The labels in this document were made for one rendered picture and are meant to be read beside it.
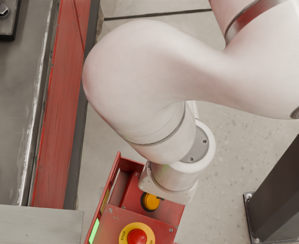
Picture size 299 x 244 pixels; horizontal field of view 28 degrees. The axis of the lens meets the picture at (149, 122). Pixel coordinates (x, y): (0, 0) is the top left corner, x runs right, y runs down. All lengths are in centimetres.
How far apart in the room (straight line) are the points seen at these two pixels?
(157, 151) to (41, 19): 65
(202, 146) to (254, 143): 126
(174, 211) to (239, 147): 84
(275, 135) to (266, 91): 168
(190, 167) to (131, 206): 43
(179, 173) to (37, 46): 51
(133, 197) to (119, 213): 6
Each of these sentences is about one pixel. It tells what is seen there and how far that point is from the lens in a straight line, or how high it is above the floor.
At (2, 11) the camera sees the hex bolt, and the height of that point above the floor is 92.
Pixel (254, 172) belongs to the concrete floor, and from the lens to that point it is 210.
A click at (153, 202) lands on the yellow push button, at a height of 73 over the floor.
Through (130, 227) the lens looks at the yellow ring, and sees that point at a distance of 123.
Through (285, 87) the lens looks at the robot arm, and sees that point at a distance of 48.
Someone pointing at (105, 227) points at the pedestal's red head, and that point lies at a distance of 124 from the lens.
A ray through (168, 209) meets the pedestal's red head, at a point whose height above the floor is 70.
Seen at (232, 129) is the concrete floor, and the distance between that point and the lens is 214.
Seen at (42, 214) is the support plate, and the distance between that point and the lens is 103.
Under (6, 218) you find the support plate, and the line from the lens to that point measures 104.
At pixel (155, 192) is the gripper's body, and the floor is 92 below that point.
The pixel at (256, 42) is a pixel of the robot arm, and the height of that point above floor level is 157.
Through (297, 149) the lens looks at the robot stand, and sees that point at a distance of 142.
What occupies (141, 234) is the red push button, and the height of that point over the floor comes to 81.
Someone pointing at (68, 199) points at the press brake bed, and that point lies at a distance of 201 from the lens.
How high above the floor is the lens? 199
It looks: 70 degrees down
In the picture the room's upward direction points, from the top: 2 degrees clockwise
